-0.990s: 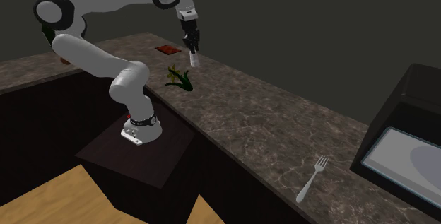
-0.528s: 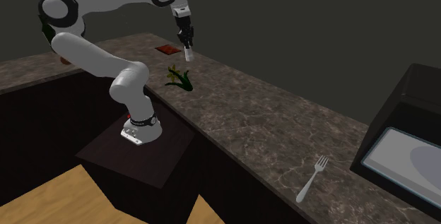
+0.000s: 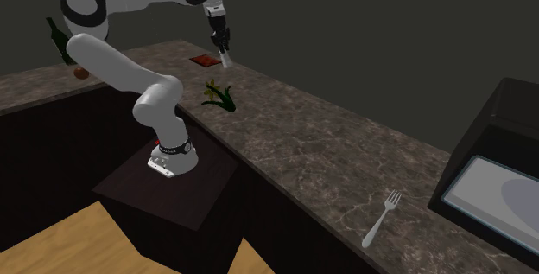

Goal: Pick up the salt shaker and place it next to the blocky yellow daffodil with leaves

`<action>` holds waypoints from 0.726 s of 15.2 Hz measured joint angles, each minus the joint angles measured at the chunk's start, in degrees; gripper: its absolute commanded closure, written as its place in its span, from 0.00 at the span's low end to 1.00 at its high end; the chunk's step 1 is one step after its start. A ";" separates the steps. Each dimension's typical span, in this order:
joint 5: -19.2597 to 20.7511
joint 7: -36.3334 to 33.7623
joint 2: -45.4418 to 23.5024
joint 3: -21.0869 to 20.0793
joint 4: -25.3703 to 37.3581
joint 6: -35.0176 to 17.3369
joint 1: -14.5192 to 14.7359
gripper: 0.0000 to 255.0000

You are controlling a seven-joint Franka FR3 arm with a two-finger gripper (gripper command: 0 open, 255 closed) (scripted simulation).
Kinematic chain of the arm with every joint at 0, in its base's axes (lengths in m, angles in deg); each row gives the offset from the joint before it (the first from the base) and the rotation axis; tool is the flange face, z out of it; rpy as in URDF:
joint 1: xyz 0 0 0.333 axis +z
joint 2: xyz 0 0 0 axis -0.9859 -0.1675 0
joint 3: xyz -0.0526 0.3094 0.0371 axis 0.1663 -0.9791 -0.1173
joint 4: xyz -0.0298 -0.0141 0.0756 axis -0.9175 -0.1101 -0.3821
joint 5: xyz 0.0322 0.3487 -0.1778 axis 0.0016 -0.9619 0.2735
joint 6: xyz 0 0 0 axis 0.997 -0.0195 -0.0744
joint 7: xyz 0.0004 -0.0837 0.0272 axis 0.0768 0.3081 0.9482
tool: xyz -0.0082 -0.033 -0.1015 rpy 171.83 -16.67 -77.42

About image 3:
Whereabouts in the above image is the flat red square pad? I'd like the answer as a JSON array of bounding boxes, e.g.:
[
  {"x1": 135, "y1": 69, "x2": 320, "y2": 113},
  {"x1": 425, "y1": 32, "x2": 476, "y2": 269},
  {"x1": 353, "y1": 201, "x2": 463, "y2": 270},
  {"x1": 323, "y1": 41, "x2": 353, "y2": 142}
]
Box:
[{"x1": 189, "y1": 54, "x2": 223, "y2": 68}]

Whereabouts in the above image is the yellow flower with green leaves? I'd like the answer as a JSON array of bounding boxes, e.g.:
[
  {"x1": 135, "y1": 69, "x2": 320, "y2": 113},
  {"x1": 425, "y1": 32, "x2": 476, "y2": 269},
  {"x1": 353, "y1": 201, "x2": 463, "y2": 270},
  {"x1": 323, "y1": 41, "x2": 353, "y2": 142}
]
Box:
[{"x1": 200, "y1": 79, "x2": 238, "y2": 112}]

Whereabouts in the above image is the dark green glass bottle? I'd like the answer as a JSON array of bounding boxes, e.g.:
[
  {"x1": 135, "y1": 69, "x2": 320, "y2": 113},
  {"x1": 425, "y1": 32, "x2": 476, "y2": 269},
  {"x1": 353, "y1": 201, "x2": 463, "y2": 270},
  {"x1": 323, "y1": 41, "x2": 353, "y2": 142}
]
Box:
[{"x1": 45, "y1": 16, "x2": 77, "y2": 67}]

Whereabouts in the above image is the dark robot stand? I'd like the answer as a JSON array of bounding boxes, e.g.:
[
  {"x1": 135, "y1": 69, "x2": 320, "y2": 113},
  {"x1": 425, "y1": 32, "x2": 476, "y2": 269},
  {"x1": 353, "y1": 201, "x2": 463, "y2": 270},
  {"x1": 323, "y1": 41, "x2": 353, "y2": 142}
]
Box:
[{"x1": 92, "y1": 112, "x2": 254, "y2": 274}]

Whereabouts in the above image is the silver fork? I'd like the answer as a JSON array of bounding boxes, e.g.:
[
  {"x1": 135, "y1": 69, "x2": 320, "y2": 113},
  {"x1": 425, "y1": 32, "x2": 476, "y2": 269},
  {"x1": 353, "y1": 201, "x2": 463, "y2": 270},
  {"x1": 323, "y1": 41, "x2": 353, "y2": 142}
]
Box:
[{"x1": 361, "y1": 189, "x2": 403, "y2": 249}]

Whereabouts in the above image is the black microwave oven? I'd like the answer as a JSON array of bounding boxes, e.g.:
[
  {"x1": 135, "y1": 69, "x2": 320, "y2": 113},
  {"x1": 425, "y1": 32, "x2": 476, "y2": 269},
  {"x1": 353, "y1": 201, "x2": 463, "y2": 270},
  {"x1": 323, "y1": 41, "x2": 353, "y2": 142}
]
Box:
[{"x1": 427, "y1": 77, "x2": 539, "y2": 271}]

